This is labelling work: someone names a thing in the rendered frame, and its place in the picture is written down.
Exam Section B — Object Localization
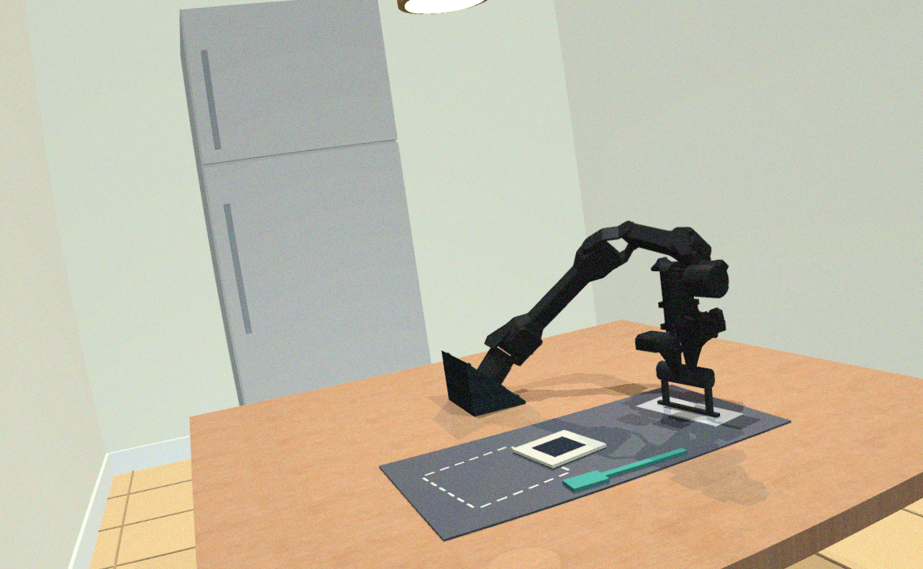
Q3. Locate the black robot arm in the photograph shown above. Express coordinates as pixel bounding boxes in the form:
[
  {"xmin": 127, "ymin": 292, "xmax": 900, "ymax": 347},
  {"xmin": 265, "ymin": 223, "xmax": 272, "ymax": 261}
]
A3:
[{"xmin": 477, "ymin": 220, "xmax": 729, "ymax": 386}]

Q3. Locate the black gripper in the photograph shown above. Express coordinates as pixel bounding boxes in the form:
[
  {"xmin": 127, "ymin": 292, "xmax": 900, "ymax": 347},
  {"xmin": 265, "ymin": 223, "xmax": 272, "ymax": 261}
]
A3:
[{"xmin": 635, "ymin": 296, "xmax": 706, "ymax": 381}]

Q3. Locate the cream square tile with dark square mark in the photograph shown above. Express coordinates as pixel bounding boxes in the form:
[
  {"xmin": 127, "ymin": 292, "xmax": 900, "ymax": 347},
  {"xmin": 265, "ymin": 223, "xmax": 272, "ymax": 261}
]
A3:
[{"xmin": 512, "ymin": 430, "xmax": 606, "ymax": 469}]

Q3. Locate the teal flat spatula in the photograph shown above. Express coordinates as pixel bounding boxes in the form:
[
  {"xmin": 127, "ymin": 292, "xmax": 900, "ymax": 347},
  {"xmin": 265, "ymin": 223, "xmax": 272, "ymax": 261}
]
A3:
[{"xmin": 562, "ymin": 448, "xmax": 687, "ymax": 493}]

